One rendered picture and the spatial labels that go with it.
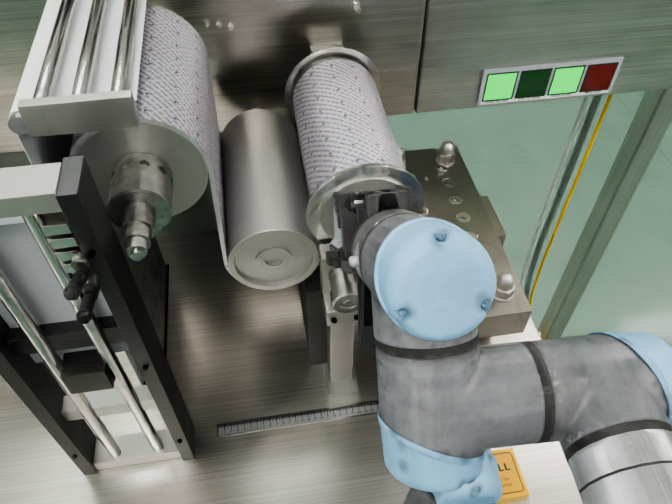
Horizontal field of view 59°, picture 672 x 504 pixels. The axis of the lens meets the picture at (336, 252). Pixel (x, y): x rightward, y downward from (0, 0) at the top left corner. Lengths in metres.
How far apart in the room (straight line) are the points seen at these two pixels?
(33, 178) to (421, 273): 0.34
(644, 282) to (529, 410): 2.11
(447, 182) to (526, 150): 1.82
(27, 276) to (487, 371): 0.45
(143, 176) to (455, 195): 0.62
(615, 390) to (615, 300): 1.98
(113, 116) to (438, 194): 0.65
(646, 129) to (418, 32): 0.75
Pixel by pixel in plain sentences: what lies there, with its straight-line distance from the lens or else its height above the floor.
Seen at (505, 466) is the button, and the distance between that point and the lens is 0.95.
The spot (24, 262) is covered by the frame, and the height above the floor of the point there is 1.33.
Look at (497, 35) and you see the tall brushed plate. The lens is 1.06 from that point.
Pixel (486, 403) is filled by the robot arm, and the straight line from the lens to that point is 0.44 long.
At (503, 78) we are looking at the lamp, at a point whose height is 1.20.
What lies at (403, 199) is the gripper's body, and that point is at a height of 1.41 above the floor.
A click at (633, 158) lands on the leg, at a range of 1.65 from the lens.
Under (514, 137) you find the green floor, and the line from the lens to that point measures 3.00.
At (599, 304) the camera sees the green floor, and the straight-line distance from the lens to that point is 2.40.
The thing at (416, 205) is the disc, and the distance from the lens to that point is 0.76.
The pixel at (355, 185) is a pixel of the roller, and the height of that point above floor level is 1.30.
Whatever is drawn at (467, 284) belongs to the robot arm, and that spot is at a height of 1.48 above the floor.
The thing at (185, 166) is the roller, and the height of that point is 1.34.
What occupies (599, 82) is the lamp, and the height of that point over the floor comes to 1.18.
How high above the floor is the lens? 1.78
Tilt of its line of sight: 49 degrees down
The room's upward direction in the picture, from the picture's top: straight up
